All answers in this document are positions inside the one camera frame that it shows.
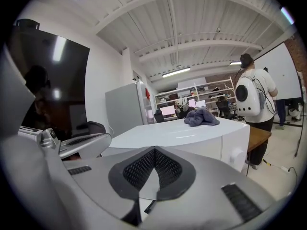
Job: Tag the white pod backpack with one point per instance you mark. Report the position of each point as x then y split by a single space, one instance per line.
249 97

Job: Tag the open laptop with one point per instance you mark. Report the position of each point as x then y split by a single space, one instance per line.
201 103

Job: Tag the grey partition panel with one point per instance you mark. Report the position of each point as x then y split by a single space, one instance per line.
122 109

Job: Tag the white printed bag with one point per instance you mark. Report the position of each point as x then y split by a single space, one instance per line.
182 103

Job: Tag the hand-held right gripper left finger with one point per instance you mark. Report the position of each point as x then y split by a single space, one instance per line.
96 176

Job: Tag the grey cloth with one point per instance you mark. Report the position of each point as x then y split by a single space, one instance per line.
201 118

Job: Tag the ceiling tube lamp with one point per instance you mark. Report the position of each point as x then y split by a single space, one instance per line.
176 72

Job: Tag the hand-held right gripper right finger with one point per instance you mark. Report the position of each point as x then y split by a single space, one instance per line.
211 183

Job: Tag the white board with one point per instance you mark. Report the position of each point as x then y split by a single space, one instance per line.
278 68

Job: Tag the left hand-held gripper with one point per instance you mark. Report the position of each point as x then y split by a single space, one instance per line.
48 140

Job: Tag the large black display screen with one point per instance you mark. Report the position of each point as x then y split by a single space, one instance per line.
60 80

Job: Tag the black tripod stand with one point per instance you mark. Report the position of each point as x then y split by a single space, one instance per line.
298 145

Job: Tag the white shelf rack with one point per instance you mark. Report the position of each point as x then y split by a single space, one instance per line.
204 87

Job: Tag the pink lit monitor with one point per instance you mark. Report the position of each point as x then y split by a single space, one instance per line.
168 110

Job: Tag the brown wooden table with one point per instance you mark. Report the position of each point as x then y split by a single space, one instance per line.
259 134

